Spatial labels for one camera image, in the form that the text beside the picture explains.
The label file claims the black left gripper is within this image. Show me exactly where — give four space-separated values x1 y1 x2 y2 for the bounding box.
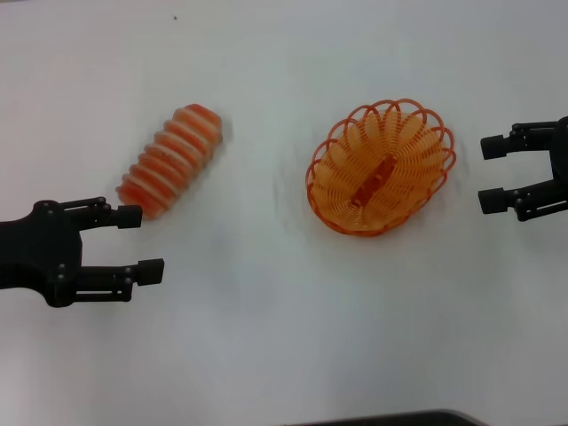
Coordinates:
0 197 167 310

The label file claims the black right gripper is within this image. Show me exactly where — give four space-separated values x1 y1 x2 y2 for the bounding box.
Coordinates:
477 115 568 224

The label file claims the orange sliced bread loaf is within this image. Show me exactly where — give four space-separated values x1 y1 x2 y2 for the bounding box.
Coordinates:
114 103 224 221

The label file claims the orange woven plastic basket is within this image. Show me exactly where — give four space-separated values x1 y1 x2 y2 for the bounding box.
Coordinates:
304 98 458 238

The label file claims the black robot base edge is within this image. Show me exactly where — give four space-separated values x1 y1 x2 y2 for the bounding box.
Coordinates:
310 408 485 426

